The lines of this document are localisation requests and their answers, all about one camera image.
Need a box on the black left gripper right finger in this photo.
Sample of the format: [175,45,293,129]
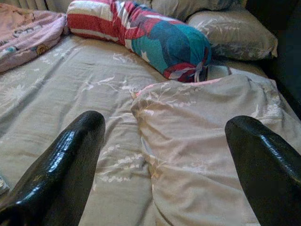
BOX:
[225,115,301,226]

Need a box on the pink cartoon print blanket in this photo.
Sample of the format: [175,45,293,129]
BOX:
[0,3,68,73]

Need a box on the red white blue bolster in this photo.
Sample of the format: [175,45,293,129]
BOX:
[66,0,212,83]

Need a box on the grey floral bed sheet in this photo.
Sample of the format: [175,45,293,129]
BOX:
[0,35,269,226]

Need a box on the plain grey pillow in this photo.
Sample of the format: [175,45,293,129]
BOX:
[150,0,247,22]

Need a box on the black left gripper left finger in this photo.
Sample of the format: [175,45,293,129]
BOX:
[0,110,106,226]

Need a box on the grey curtain panel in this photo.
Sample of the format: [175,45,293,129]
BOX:
[17,0,73,14]

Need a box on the grey floral folded cloth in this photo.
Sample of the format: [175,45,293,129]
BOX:
[130,75,301,226]

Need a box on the grey floral pillow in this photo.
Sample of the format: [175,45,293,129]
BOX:
[187,10,278,61]

